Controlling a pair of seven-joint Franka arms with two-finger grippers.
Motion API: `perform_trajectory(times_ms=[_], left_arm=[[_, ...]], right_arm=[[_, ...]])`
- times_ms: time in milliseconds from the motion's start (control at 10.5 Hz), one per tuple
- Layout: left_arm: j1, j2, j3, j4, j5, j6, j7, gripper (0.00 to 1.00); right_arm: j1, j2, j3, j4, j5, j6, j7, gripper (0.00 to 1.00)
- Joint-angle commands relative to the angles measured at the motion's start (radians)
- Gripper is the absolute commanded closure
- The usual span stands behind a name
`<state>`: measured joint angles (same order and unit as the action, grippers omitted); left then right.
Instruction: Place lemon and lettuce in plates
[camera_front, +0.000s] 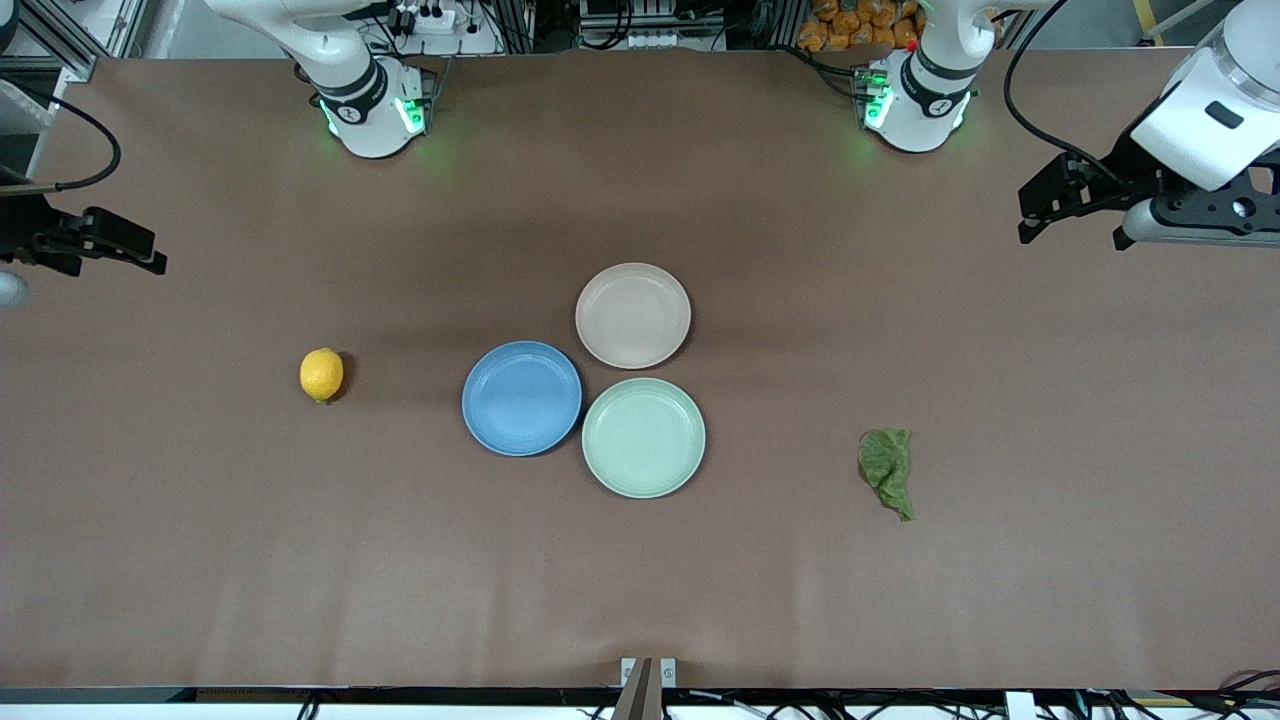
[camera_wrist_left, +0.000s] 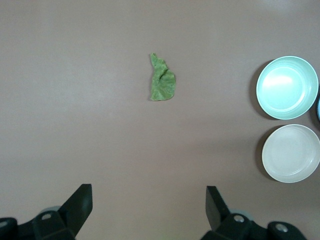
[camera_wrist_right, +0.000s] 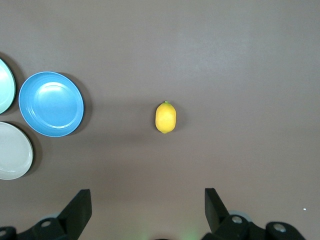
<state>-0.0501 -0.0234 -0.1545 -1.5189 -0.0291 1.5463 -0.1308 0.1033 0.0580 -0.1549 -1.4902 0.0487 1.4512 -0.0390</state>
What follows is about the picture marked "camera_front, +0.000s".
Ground small metal bracket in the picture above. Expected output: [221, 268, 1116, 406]
[620, 657, 678, 689]

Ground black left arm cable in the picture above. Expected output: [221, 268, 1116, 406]
[1003, 0, 1136, 186]

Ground bag of orange fruit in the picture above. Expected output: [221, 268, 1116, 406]
[797, 0, 926, 53]

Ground yellow lemon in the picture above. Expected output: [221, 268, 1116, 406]
[299, 347, 345, 405]

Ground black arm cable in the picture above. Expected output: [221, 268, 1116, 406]
[1003, 0, 1136, 186]
[0, 83, 123, 193]

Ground aluminium frame profile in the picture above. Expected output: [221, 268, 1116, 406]
[20, 0, 151, 83]

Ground green lettuce leaf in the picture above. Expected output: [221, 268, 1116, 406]
[857, 427, 917, 523]

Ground beige round plate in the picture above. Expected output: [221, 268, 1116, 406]
[574, 262, 693, 371]

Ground pale green round plate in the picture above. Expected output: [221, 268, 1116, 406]
[581, 376, 707, 500]

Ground blue round plate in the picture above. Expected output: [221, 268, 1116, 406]
[461, 340, 584, 458]

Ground white power strip black plugs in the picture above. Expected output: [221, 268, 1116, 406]
[385, 0, 461, 33]

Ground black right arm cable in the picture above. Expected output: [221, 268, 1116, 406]
[0, 83, 123, 193]

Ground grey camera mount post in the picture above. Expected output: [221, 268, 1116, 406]
[610, 657, 656, 720]

